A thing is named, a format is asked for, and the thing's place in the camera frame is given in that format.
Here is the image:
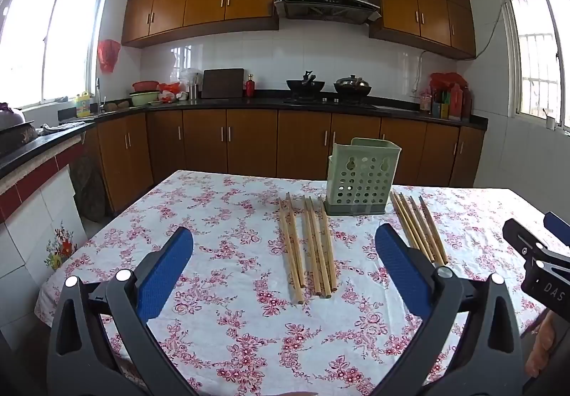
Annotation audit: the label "narrow barred window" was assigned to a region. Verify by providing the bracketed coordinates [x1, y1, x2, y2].
[496, 0, 570, 132]

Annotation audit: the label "small red plastic bag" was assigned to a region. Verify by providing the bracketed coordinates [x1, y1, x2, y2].
[158, 83, 183, 103]

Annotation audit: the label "hanging red plastic bag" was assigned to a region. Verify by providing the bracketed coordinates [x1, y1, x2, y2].
[97, 40, 122, 75]

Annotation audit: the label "black kitchen countertop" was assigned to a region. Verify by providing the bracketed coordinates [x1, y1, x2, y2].
[0, 91, 489, 180]

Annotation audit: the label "wide sliding window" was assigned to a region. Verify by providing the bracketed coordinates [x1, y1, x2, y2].
[0, 0, 110, 109]

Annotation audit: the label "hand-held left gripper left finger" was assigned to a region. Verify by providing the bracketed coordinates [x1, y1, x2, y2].
[47, 226, 199, 396]

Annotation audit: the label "person's right hand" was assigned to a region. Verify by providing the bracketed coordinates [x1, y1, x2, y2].
[525, 309, 566, 379]

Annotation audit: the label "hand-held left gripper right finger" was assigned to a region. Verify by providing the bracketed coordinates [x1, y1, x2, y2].
[369, 223, 526, 396]

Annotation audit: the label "wooden base cabinets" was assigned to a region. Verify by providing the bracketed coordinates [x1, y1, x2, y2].
[82, 108, 486, 223]

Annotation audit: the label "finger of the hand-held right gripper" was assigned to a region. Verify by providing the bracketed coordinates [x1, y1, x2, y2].
[502, 218, 570, 273]
[543, 212, 570, 246]

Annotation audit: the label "dark pot with lid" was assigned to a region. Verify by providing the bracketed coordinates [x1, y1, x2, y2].
[0, 102, 39, 156]

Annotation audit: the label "black gas stove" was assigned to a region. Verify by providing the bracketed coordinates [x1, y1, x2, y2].
[283, 94, 379, 108]

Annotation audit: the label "pink floral tablecloth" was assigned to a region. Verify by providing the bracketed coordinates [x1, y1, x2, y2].
[35, 170, 570, 396]

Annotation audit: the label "green plastic basin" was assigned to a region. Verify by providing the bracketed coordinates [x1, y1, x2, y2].
[129, 91, 162, 107]

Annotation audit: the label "black wok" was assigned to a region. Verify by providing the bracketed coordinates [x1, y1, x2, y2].
[286, 71, 327, 94]

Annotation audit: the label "dark sack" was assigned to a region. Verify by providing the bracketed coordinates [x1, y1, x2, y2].
[71, 155, 108, 223]

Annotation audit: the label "wall cable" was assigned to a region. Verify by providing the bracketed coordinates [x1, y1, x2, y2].
[414, 0, 508, 94]

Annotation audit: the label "wok with steel lid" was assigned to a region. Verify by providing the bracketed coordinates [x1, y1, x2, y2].
[334, 75, 372, 96]

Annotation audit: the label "grey dish rag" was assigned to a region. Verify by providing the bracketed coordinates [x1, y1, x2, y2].
[38, 122, 86, 137]

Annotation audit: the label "large red plastic bag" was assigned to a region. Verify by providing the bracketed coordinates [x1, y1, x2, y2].
[430, 72, 468, 90]

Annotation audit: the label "dark wooden cutting board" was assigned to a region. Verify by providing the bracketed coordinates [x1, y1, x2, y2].
[201, 68, 245, 99]

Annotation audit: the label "wooden chopstick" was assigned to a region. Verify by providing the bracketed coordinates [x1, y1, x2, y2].
[277, 197, 306, 305]
[418, 195, 450, 264]
[409, 195, 445, 267]
[309, 198, 331, 299]
[398, 193, 438, 265]
[286, 193, 308, 289]
[389, 192, 431, 262]
[319, 199, 337, 292]

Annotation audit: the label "green plastic utensil holder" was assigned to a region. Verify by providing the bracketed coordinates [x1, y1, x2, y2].
[323, 138, 392, 216]

